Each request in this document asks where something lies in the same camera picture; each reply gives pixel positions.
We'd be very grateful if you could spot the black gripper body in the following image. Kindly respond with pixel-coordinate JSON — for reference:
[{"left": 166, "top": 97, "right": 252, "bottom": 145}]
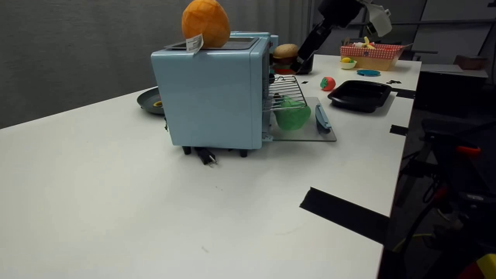
[{"left": 294, "top": 25, "right": 331, "bottom": 73}]

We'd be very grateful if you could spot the toy burger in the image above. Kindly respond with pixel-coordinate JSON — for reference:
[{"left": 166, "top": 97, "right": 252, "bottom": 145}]
[{"left": 271, "top": 44, "right": 297, "bottom": 75}]

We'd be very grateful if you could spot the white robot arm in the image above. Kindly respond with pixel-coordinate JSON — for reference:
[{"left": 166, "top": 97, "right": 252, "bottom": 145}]
[{"left": 291, "top": 0, "right": 392, "bottom": 75}]

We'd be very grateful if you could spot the orange green toy ball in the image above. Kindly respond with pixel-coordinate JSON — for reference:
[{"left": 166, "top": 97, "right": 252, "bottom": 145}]
[{"left": 321, "top": 78, "right": 336, "bottom": 92}]

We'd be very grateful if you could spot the teal toy plate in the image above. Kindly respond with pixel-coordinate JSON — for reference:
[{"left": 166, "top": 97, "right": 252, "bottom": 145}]
[{"left": 356, "top": 69, "right": 381, "bottom": 78}]

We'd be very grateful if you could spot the green plush toy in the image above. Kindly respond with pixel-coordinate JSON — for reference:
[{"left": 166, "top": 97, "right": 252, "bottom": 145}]
[{"left": 273, "top": 98, "right": 310, "bottom": 131}]

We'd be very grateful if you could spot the light blue breakfast station oven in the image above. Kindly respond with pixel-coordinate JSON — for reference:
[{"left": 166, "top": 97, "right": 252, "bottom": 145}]
[{"left": 150, "top": 32, "right": 279, "bottom": 156}]

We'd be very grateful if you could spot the red checkered basket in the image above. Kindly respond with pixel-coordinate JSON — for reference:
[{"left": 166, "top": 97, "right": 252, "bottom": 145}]
[{"left": 339, "top": 44, "right": 404, "bottom": 72}]

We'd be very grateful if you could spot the black grill tray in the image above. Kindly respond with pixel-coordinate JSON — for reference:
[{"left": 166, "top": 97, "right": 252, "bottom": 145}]
[{"left": 327, "top": 81, "right": 393, "bottom": 114}]

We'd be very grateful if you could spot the black power plug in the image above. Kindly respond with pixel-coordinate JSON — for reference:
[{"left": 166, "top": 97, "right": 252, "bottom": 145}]
[{"left": 194, "top": 148, "right": 217, "bottom": 166}]

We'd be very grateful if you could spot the black tape strip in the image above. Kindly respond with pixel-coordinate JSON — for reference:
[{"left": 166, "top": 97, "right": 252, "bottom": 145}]
[{"left": 300, "top": 188, "right": 390, "bottom": 244}]

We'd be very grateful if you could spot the wire oven rack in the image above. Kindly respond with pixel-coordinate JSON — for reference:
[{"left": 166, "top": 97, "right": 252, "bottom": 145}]
[{"left": 268, "top": 75, "right": 307, "bottom": 112}]

